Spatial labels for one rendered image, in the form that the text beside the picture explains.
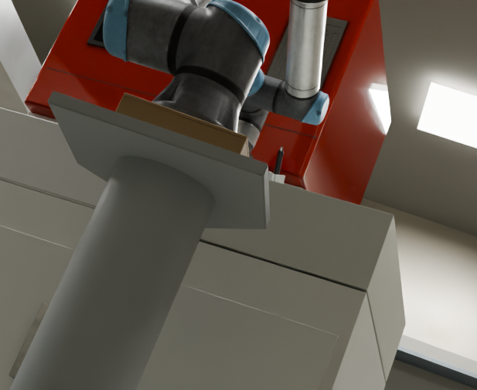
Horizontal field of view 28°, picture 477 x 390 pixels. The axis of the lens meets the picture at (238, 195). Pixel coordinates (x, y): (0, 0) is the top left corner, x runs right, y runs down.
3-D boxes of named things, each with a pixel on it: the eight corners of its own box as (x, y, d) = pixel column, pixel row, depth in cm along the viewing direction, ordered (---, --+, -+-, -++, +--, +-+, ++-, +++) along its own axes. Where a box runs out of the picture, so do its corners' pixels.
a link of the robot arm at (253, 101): (283, 69, 212) (287, 94, 222) (236, 55, 215) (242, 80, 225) (269, 99, 210) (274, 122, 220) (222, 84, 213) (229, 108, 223)
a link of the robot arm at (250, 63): (240, 78, 144) (274, 5, 149) (160, 53, 148) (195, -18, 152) (250, 115, 155) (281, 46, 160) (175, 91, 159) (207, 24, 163)
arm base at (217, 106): (236, 144, 141) (261, 87, 144) (141, 102, 141) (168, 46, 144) (224, 175, 155) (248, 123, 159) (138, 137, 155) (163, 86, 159)
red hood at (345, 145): (106, 213, 330) (174, 66, 350) (332, 282, 304) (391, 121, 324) (20, 100, 263) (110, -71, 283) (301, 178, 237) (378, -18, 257)
